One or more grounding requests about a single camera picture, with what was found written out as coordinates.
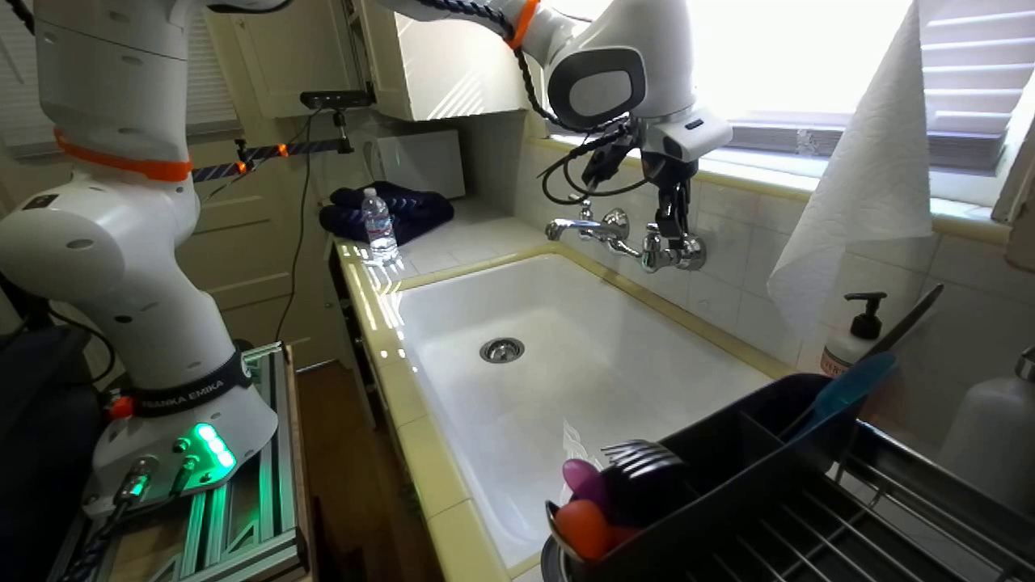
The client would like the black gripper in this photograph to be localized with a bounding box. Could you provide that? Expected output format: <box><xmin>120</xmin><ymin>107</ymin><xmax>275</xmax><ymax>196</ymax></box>
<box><xmin>645</xmin><ymin>151</ymin><xmax>697</xmax><ymax>241</ymax></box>

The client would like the chrome faucet handle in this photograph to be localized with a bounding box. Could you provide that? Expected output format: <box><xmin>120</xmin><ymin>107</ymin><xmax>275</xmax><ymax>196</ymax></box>
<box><xmin>645</xmin><ymin>221</ymin><xmax>708</xmax><ymax>272</ymax></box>

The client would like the chrome faucet spout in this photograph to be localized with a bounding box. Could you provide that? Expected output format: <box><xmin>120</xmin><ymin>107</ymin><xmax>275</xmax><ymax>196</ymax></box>
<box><xmin>543</xmin><ymin>219</ymin><xmax>629</xmax><ymax>246</ymax></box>

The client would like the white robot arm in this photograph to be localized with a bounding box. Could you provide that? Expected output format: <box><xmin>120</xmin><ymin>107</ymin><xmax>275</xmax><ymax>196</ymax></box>
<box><xmin>0</xmin><ymin>0</ymin><xmax>733</xmax><ymax>514</ymax></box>

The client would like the window with blinds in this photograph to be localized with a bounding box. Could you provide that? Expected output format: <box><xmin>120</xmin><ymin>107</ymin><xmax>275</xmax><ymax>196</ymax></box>
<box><xmin>689</xmin><ymin>0</ymin><xmax>1035</xmax><ymax>175</ymax></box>

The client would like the white paper towel sheet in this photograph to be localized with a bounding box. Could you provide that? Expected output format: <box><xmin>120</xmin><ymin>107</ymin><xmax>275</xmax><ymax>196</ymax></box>
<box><xmin>767</xmin><ymin>0</ymin><xmax>932</xmax><ymax>337</ymax></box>

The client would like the white ceramic sink basin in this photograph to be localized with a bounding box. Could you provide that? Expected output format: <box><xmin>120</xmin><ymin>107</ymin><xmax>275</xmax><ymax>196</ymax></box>
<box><xmin>395</xmin><ymin>256</ymin><xmax>767</xmax><ymax>570</ymax></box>

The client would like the soap pump bottle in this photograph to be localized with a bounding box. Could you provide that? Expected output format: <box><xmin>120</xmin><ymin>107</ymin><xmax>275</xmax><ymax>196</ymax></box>
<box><xmin>820</xmin><ymin>290</ymin><xmax>883</xmax><ymax>373</ymax></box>

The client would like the metal sink drain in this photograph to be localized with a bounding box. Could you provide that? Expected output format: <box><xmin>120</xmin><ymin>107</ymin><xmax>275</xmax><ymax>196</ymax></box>
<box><xmin>480</xmin><ymin>337</ymin><xmax>526</xmax><ymax>365</ymax></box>

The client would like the dark blue cloth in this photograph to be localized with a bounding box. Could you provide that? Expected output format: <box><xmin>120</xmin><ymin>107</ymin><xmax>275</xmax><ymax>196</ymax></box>
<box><xmin>317</xmin><ymin>179</ymin><xmax>458</xmax><ymax>246</ymax></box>

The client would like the purple utensil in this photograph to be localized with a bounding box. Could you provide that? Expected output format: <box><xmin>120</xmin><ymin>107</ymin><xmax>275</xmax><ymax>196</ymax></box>
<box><xmin>562</xmin><ymin>458</ymin><xmax>610</xmax><ymax>505</ymax></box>

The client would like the black utensil caddy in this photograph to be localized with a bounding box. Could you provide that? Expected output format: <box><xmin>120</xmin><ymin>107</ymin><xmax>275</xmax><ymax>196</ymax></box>
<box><xmin>541</xmin><ymin>373</ymin><xmax>860</xmax><ymax>582</ymax></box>

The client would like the clear plastic water bottle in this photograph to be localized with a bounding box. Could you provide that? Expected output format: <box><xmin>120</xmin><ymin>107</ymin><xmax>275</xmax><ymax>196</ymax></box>
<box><xmin>364</xmin><ymin>186</ymin><xmax>405</xmax><ymax>272</ymax></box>

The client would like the black dish drying rack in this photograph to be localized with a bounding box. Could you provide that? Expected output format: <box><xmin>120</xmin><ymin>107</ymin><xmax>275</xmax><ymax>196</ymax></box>
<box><xmin>536</xmin><ymin>368</ymin><xmax>1035</xmax><ymax>582</ymax></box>

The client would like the orange round utensil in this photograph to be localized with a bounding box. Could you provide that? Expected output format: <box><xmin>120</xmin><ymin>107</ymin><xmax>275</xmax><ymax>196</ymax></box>
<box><xmin>556</xmin><ymin>497</ymin><xmax>614</xmax><ymax>562</ymax></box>

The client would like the white plastic jug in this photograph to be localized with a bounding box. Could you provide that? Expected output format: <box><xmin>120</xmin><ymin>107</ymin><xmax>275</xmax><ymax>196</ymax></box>
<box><xmin>941</xmin><ymin>350</ymin><xmax>1035</xmax><ymax>514</ymax></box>

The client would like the blue handled brush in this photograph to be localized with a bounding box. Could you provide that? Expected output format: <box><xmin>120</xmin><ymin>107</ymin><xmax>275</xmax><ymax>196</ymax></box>
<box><xmin>785</xmin><ymin>285</ymin><xmax>941</xmax><ymax>437</ymax></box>

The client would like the white wall cabinet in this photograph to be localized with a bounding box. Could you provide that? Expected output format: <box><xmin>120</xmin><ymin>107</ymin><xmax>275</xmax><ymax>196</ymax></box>
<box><xmin>354</xmin><ymin>0</ymin><xmax>526</xmax><ymax>123</ymax></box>

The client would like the black camera on stand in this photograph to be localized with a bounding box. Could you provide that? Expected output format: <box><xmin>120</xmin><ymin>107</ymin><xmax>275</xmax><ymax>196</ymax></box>
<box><xmin>301</xmin><ymin>89</ymin><xmax>377</xmax><ymax>114</ymax></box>

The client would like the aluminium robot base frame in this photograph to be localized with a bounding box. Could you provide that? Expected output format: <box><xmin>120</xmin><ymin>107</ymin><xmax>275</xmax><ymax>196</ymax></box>
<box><xmin>47</xmin><ymin>339</ymin><xmax>317</xmax><ymax>582</ymax></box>

